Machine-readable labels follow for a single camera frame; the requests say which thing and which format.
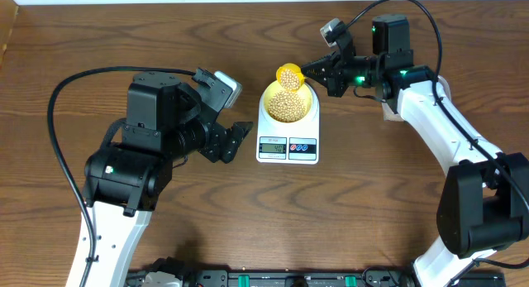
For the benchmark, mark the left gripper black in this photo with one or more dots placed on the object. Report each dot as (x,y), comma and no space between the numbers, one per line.
(223,141)

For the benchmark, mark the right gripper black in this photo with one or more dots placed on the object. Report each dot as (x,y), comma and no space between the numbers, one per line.
(331,79)

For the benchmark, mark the yellow measuring scoop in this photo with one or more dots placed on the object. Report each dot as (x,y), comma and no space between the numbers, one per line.
(290,77)

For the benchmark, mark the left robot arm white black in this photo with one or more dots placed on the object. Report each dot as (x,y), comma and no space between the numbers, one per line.
(166,120)

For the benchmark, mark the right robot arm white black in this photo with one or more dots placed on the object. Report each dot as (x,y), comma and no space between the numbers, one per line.
(484,202)

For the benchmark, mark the white digital kitchen scale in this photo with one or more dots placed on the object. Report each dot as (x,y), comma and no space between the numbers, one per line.
(289,143)

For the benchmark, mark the yellow plastic bowl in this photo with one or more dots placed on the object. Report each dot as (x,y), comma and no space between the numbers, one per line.
(304,92)

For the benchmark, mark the soybeans in bowl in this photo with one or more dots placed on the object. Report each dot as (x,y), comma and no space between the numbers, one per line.
(286,106)

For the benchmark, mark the clear plastic container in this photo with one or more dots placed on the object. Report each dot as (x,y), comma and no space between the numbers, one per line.
(391,115)

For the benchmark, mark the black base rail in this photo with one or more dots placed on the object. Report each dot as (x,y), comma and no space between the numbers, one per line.
(171,272)

